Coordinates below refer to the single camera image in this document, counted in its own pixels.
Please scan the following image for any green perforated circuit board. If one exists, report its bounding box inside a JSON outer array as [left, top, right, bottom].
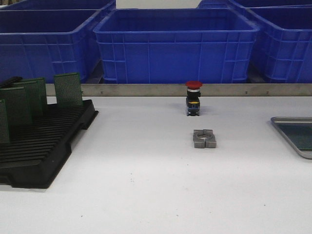
[[13, 81, 43, 117], [54, 73, 83, 108], [21, 77, 48, 113], [279, 124, 312, 151], [0, 99, 10, 144], [0, 87, 32, 126]]

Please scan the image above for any black slotted board rack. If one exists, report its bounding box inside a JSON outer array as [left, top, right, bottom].
[[0, 76, 99, 189]]

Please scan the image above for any silver metal tray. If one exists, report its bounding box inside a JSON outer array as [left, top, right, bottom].
[[271, 117, 312, 159]]

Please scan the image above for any red emergency stop button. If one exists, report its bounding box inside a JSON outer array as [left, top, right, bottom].
[[185, 81, 203, 116]]

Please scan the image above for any grey metal clamp block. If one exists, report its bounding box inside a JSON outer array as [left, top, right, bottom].
[[193, 129, 216, 148]]

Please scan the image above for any blue plastic crate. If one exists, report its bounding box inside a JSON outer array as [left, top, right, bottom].
[[94, 8, 259, 84], [229, 0, 312, 8], [246, 7, 312, 83], [1, 0, 116, 10], [0, 9, 101, 83], [197, 0, 236, 9]]

